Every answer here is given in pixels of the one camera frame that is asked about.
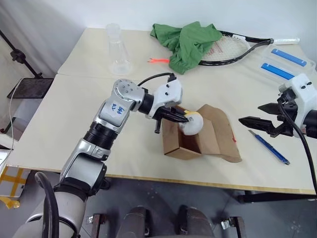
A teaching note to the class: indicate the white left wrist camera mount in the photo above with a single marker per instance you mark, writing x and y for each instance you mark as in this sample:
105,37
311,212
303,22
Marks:
168,93

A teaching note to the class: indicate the black tennis racket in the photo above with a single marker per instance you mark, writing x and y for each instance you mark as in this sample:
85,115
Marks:
227,48

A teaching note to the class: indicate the blue bar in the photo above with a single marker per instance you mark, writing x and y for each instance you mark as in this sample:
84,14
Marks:
288,57
277,71

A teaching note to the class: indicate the brown cardboard box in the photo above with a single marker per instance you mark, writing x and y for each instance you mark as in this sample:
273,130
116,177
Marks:
215,129

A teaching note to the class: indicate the clear plastic flask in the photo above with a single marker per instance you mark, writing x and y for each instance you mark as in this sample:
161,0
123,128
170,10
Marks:
120,57

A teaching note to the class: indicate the blue pen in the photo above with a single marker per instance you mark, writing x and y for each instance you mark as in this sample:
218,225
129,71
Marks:
270,147

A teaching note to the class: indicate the black tripod stand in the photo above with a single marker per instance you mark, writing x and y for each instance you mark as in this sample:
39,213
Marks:
18,54

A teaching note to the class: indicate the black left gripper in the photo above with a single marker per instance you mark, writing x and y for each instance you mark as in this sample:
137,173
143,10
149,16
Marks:
164,112

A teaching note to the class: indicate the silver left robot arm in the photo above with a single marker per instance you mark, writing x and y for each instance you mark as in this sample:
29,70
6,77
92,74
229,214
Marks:
111,111

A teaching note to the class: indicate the black table frame bar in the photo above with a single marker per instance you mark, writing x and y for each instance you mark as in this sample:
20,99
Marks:
272,197

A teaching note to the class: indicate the yellow taped box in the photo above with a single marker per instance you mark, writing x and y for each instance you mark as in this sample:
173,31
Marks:
11,182

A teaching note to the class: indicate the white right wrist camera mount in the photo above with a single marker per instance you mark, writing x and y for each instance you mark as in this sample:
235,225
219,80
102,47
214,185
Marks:
302,91

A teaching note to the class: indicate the clear plastic case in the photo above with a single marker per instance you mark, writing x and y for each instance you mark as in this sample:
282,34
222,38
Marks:
309,68

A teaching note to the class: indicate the green cloth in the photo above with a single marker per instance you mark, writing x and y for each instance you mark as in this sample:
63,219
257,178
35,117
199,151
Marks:
190,44

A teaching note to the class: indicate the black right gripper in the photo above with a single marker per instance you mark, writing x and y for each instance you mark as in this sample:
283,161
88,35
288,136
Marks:
287,121

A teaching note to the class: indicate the metal floor bracket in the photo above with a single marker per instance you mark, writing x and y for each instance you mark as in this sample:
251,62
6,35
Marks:
234,226
95,225

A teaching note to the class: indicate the orange red clip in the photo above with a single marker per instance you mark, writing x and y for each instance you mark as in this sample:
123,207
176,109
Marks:
159,60

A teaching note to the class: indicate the dark rounded shape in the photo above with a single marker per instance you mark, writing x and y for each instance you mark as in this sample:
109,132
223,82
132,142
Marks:
196,223
137,223

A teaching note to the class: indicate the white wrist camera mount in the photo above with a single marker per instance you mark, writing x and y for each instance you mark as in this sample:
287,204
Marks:
168,93
302,91

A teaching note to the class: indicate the white and yellow toy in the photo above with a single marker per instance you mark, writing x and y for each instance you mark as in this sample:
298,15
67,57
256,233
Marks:
194,124

